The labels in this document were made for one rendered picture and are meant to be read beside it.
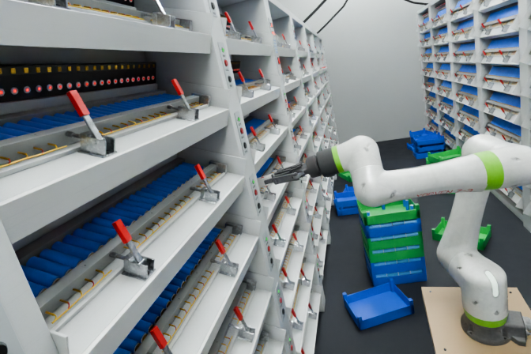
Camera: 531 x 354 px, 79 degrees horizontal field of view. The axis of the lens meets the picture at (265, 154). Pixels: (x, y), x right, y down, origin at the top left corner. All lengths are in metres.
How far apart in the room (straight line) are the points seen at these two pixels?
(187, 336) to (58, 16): 0.55
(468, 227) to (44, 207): 1.27
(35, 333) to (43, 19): 0.33
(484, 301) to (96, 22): 1.27
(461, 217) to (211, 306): 0.95
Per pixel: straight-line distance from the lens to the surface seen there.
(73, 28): 0.50
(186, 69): 0.90
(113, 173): 0.48
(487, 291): 1.30
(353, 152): 1.05
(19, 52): 0.69
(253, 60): 1.56
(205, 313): 0.73
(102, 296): 0.52
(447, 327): 1.46
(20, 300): 0.39
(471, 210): 1.35
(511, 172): 1.14
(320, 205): 2.43
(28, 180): 0.42
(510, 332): 1.43
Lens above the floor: 1.31
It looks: 13 degrees down
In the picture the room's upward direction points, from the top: 12 degrees counter-clockwise
